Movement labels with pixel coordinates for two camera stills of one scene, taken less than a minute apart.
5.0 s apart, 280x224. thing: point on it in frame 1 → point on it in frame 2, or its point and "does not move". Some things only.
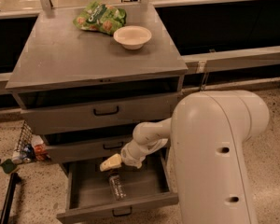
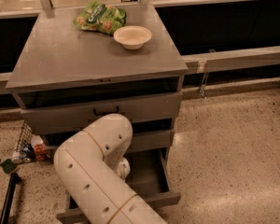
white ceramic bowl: x=133 y=37 does not move
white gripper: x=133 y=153 → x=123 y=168
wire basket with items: x=31 y=147 does not move
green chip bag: x=101 y=17 does not move
